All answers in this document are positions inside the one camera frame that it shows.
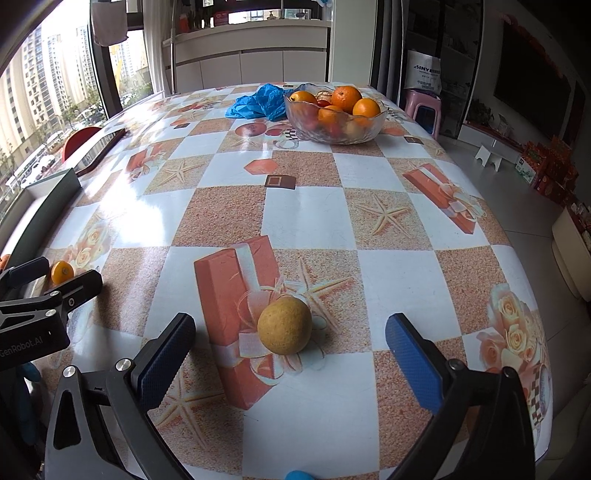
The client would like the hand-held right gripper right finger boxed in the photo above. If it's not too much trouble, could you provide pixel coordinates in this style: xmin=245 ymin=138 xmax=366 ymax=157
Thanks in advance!
xmin=385 ymin=313 xmax=539 ymax=480

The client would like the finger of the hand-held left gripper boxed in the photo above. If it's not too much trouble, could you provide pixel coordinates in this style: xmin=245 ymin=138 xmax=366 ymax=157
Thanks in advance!
xmin=28 ymin=270 xmax=103 ymax=320
xmin=0 ymin=257 xmax=50 ymax=291

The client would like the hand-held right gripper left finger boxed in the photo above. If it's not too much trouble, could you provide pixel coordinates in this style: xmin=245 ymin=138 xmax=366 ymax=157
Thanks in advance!
xmin=44 ymin=312 xmax=197 ymax=480

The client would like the white shallow cardboard box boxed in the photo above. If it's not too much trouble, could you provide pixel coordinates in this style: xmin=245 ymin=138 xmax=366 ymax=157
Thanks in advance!
xmin=0 ymin=167 xmax=83 ymax=278

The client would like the tan round fruit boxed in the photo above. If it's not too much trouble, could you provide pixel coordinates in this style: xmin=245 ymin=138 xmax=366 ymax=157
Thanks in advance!
xmin=257 ymin=296 xmax=313 ymax=355

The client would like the clear glass bowl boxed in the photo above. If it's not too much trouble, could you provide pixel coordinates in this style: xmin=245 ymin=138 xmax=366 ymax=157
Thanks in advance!
xmin=283 ymin=83 xmax=387 ymax=145

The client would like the person's left hand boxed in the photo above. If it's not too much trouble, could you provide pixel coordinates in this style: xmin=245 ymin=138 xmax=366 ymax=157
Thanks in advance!
xmin=0 ymin=362 xmax=43 ymax=446

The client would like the black smartphone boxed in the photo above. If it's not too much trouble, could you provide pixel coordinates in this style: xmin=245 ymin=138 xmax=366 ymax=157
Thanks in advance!
xmin=74 ymin=128 xmax=126 ymax=177

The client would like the red chair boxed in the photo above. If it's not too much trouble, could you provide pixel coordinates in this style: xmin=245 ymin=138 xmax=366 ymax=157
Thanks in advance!
xmin=61 ymin=126 xmax=103 ymax=162

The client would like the cream rounded furniture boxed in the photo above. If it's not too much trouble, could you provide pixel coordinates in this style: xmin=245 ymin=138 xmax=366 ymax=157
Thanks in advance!
xmin=551 ymin=205 xmax=591 ymax=301

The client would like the small white step stool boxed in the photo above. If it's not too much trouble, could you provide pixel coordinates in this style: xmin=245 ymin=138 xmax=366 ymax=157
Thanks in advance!
xmin=475 ymin=144 xmax=506 ymax=172

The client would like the stack of red cartons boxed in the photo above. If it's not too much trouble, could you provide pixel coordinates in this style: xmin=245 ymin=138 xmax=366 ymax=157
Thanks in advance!
xmin=515 ymin=136 xmax=580 ymax=206

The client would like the pink plastic stool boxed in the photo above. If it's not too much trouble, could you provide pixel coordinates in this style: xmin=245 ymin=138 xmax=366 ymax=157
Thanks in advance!
xmin=404 ymin=90 xmax=443 ymax=141

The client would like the crumpled blue glove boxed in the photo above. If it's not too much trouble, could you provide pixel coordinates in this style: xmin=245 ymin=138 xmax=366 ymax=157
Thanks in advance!
xmin=225 ymin=83 xmax=296 ymax=121

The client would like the grey hanging cloth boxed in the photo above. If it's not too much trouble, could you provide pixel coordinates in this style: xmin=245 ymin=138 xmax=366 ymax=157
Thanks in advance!
xmin=90 ymin=0 xmax=129 ymax=47

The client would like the white shopping bag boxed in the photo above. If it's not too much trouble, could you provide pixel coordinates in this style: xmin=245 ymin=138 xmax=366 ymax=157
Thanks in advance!
xmin=404 ymin=50 xmax=443 ymax=95

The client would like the wall television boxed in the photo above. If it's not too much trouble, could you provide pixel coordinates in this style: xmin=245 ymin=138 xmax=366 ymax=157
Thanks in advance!
xmin=493 ymin=21 xmax=573 ymax=141

